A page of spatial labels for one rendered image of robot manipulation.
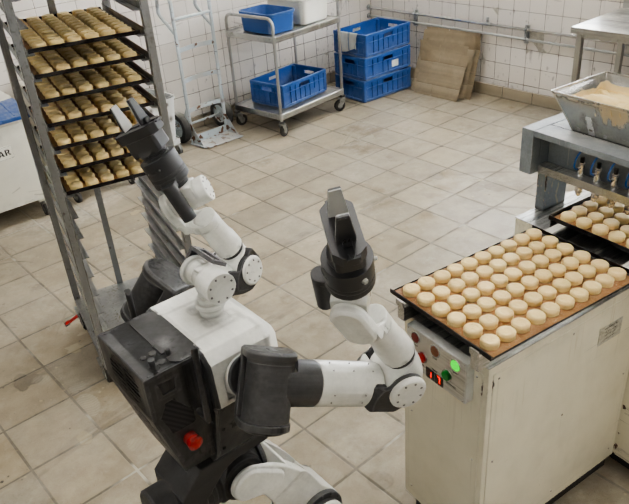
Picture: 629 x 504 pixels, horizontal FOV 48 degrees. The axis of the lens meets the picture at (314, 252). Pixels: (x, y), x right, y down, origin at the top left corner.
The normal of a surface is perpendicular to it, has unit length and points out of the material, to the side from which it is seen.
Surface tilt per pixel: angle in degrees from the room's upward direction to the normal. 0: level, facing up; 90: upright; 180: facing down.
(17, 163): 92
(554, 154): 90
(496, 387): 90
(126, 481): 0
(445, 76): 67
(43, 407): 0
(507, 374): 90
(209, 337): 0
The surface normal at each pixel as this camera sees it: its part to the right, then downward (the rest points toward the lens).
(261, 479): 0.64, 0.35
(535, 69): -0.74, 0.38
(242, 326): -0.07, -0.86
